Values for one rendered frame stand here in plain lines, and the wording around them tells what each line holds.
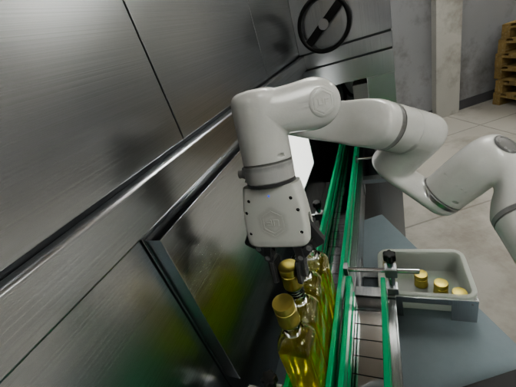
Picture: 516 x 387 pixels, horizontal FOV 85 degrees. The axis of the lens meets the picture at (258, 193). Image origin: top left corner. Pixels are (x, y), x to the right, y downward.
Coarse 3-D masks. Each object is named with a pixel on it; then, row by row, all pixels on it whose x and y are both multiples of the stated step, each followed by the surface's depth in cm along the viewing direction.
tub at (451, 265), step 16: (400, 256) 87; (416, 256) 85; (432, 256) 83; (448, 256) 82; (464, 256) 78; (432, 272) 85; (448, 272) 83; (464, 272) 75; (400, 288) 83; (416, 288) 82; (432, 288) 80; (448, 288) 79; (464, 288) 75
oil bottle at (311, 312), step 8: (312, 296) 51; (312, 304) 50; (304, 312) 49; (312, 312) 49; (320, 312) 53; (304, 320) 49; (312, 320) 49; (320, 320) 52; (320, 328) 52; (320, 336) 51; (328, 336) 57; (320, 344) 51; (328, 344) 56; (328, 352) 55
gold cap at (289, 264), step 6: (282, 264) 47; (288, 264) 47; (294, 264) 46; (282, 270) 46; (288, 270) 46; (294, 270) 45; (282, 276) 46; (288, 276) 46; (294, 276) 46; (288, 282) 46; (294, 282) 46; (288, 288) 47; (294, 288) 47; (300, 288) 47
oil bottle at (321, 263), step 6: (318, 252) 60; (318, 258) 59; (324, 258) 59; (312, 264) 58; (318, 264) 58; (324, 264) 58; (318, 270) 58; (324, 270) 58; (330, 270) 63; (324, 276) 58; (330, 276) 62; (324, 282) 59; (330, 282) 61; (330, 288) 61; (330, 294) 61; (330, 300) 61; (330, 306) 62
